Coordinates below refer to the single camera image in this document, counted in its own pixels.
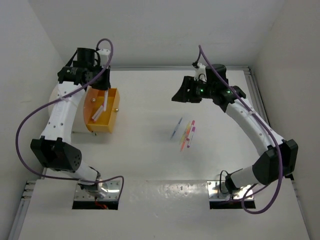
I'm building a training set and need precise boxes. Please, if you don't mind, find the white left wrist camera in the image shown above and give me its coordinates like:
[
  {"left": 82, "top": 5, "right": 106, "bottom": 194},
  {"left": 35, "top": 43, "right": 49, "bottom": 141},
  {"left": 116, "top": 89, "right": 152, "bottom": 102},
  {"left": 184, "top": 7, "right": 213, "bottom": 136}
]
[{"left": 97, "top": 48, "right": 111, "bottom": 67}]

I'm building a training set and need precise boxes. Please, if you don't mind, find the cylindrical beige drawer container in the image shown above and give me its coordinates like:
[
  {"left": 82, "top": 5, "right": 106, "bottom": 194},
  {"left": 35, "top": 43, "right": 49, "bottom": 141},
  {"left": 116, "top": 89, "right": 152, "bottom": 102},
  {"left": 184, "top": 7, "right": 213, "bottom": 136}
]
[{"left": 48, "top": 86, "right": 121, "bottom": 137}]

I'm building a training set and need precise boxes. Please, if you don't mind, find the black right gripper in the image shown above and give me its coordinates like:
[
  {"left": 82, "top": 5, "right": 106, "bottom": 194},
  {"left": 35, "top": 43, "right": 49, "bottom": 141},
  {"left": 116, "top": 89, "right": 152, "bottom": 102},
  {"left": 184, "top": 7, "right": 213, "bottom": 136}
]
[{"left": 172, "top": 76, "right": 215, "bottom": 103}]

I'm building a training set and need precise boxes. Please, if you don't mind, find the pink cap white pen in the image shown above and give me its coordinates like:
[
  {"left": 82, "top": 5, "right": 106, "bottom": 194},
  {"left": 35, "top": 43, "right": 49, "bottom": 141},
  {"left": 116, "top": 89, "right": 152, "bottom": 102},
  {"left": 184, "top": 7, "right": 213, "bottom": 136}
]
[{"left": 186, "top": 120, "right": 195, "bottom": 137}]

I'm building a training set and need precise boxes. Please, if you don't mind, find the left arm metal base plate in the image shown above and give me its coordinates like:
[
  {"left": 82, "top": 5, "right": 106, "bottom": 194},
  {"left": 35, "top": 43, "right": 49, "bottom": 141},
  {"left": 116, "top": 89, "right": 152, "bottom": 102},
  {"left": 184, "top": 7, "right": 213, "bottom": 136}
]
[{"left": 74, "top": 180, "right": 121, "bottom": 202}]

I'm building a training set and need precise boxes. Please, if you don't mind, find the mauve cap white pen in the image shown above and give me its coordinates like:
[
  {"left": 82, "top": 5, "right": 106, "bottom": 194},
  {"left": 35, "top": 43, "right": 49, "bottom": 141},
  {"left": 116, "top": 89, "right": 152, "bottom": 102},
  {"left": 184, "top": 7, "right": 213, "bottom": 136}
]
[{"left": 95, "top": 104, "right": 103, "bottom": 121}]

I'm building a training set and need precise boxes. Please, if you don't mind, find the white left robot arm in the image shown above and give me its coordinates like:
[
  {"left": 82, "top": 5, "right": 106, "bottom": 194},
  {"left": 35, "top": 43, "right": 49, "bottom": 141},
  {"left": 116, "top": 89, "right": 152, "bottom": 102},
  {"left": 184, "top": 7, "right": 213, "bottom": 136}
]
[{"left": 30, "top": 48, "right": 111, "bottom": 195}]

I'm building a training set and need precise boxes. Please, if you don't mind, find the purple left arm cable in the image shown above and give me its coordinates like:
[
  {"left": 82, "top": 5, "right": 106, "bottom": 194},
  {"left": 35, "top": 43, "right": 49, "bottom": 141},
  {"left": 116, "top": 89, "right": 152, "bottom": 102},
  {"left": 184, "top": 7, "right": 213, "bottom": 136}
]
[{"left": 15, "top": 38, "right": 125, "bottom": 187}]

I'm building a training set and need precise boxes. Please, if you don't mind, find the peach cap white pen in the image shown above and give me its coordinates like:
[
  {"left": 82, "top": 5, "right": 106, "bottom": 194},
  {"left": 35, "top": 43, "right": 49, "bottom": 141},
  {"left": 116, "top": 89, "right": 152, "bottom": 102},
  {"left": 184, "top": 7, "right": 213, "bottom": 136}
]
[{"left": 103, "top": 90, "right": 108, "bottom": 112}]

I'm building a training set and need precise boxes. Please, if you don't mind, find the orange clear pen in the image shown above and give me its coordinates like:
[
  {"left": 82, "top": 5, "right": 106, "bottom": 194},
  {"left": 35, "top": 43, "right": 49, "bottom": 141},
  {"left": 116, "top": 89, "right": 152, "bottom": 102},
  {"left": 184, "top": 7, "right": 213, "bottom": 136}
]
[{"left": 180, "top": 134, "right": 188, "bottom": 152}]

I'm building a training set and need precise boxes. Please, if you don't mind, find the yellow clear pen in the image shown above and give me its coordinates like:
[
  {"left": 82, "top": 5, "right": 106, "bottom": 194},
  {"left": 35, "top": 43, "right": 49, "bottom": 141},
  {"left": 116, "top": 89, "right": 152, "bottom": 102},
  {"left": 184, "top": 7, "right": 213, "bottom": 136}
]
[{"left": 179, "top": 121, "right": 191, "bottom": 144}]

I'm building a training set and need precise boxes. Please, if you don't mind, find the light pink cap pen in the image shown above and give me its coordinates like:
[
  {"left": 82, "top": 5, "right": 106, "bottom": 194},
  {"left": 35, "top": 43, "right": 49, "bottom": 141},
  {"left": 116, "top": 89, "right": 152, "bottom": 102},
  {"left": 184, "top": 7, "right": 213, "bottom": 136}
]
[{"left": 91, "top": 111, "right": 101, "bottom": 122}]

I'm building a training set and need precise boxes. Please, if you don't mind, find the black thin base cable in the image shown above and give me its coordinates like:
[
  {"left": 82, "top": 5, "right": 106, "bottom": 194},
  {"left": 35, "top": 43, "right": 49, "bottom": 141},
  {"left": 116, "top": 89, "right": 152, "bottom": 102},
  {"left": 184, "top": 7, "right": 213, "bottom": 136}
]
[{"left": 219, "top": 170, "right": 230, "bottom": 196}]

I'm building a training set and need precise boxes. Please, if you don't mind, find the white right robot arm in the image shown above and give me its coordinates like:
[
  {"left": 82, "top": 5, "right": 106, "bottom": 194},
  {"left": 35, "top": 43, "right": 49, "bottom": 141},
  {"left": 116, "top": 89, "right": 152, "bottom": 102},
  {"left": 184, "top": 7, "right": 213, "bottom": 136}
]
[{"left": 172, "top": 62, "right": 298, "bottom": 194}]

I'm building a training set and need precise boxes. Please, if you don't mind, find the purple cap white pen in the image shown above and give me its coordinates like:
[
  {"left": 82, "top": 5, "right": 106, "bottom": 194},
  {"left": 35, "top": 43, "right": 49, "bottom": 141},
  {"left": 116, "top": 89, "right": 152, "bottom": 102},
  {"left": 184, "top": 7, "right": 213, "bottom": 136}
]
[{"left": 187, "top": 126, "right": 196, "bottom": 148}]

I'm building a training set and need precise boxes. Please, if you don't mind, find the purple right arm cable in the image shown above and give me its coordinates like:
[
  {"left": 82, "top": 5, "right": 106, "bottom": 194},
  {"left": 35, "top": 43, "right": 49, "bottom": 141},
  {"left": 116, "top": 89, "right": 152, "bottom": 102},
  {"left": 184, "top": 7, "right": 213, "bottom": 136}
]
[{"left": 197, "top": 44, "right": 284, "bottom": 215}]

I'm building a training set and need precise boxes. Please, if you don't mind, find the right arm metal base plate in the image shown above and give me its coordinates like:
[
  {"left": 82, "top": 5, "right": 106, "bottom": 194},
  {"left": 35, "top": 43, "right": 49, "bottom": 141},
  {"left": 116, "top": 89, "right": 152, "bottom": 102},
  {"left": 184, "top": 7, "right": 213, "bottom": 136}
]
[{"left": 207, "top": 180, "right": 251, "bottom": 202}]

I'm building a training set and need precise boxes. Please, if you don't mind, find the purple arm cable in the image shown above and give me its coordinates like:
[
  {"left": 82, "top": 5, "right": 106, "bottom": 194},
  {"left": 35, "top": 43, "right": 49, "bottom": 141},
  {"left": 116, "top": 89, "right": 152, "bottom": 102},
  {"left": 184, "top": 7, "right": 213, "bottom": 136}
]
[
  {"left": 197, "top": 44, "right": 284, "bottom": 215},
  {"left": 15, "top": 38, "right": 125, "bottom": 187}
]

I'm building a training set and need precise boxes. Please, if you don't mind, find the blue clear pen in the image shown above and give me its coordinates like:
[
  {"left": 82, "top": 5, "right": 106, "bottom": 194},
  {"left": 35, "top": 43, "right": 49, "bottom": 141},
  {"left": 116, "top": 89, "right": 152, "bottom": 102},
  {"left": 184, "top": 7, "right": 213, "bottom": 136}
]
[{"left": 170, "top": 117, "right": 183, "bottom": 139}]

